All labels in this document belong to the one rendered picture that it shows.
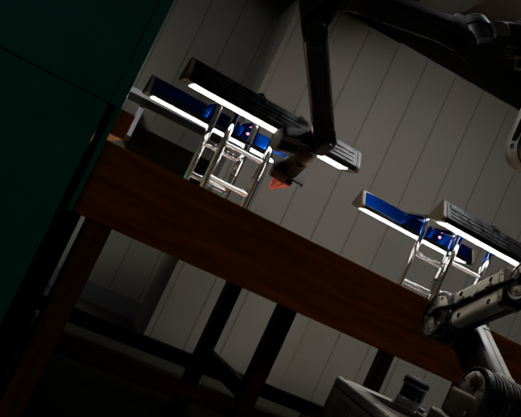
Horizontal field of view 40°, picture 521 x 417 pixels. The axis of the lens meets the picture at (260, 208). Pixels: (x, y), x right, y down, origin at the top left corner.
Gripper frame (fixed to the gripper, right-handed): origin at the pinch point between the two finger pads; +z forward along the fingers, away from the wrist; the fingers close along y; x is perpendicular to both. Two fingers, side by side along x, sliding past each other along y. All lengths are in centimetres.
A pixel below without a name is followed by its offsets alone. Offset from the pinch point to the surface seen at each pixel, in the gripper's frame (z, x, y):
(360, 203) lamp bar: 43, -60, -64
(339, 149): -1.9, -27.1, -21.1
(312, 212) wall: 130, -133, -97
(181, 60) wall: 156, -230, -6
